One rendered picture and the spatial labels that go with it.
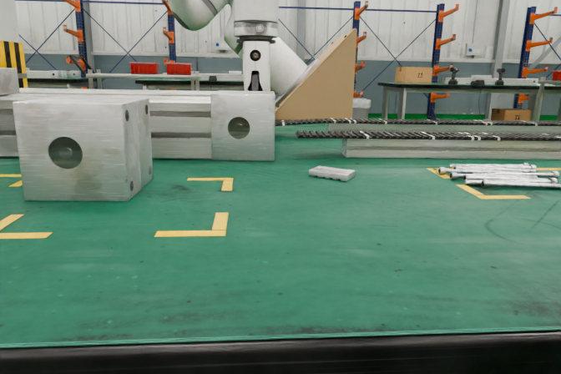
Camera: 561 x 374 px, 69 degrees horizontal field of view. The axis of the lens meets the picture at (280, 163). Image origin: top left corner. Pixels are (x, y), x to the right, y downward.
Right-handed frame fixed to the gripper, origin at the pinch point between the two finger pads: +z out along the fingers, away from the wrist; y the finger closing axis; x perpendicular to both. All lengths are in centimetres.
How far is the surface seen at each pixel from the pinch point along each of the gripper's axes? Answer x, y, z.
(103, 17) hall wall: 306, 733, -104
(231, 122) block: 2.7, -23.8, -2.5
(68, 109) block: 16.1, -43.3, -5.9
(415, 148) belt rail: -25.1, -20.3, 1.5
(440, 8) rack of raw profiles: -322, 722, -129
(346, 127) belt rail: -17.8, -2.0, 0.8
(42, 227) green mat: 16, -50, 3
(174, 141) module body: 10.9, -24.0, 0.3
